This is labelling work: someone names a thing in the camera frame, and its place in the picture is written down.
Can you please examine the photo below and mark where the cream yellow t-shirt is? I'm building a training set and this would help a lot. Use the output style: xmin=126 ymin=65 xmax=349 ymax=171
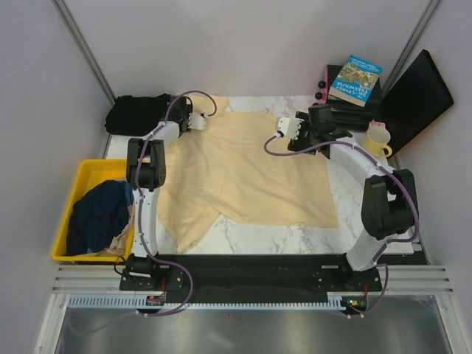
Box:
xmin=157 ymin=96 xmax=338 ymax=253

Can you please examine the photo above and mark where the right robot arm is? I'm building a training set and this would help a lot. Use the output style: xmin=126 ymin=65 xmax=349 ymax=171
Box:
xmin=277 ymin=105 xmax=420 ymax=291

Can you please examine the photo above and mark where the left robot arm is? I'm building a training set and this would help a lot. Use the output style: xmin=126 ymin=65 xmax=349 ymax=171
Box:
xmin=126 ymin=91 xmax=193 ymax=290

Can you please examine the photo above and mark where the black box with knobs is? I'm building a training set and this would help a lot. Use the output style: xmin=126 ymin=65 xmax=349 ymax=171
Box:
xmin=314 ymin=64 xmax=381 ymax=132

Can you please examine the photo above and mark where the folded black t-shirt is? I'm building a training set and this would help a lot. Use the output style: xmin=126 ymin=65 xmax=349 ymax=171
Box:
xmin=105 ymin=94 xmax=170 ymax=136

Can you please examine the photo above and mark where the small pink box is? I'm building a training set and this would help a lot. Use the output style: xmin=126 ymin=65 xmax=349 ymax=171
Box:
xmin=368 ymin=120 xmax=386 ymax=130

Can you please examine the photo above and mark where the yellow ceramic mug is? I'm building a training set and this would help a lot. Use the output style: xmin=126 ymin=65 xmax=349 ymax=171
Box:
xmin=361 ymin=126 xmax=392 ymax=158

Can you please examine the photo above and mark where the colourful treehouse book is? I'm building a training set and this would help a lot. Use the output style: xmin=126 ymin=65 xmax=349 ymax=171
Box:
xmin=328 ymin=55 xmax=383 ymax=107

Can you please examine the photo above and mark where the black flat panel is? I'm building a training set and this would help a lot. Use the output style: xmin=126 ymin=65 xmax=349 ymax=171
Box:
xmin=375 ymin=49 xmax=454 ymax=154

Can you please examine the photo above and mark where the yellow plastic bin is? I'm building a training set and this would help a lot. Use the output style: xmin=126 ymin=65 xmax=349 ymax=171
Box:
xmin=51 ymin=159 xmax=134 ymax=263

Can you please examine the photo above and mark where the navy blue t-shirt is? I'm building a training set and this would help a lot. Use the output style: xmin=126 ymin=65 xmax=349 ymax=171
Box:
xmin=66 ymin=180 xmax=133 ymax=256

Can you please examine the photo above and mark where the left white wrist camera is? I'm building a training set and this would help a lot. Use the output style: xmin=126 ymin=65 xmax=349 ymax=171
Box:
xmin=187 ymin=112 xmax=209 ymax=131

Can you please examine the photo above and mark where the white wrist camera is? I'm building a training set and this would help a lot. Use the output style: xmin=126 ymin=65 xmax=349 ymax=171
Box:
xmin=187 ymin=112 xmax=209 ymax=131
xmin=275 ymin=117 xmax=304 ymax=140

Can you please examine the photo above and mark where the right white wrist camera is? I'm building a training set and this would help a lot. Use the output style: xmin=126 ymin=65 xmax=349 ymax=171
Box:
xmin=275 ymin=117 xmax=304 ymax=140

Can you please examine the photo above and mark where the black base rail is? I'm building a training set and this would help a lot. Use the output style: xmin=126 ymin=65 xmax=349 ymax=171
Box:
xmin=119 ymin=254 xmax=382 ymax=305

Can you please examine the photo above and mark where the white slotted cable duct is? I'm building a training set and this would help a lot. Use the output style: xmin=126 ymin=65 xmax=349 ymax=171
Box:
xmin=68 ymin=294 xmax=166 ymax=309

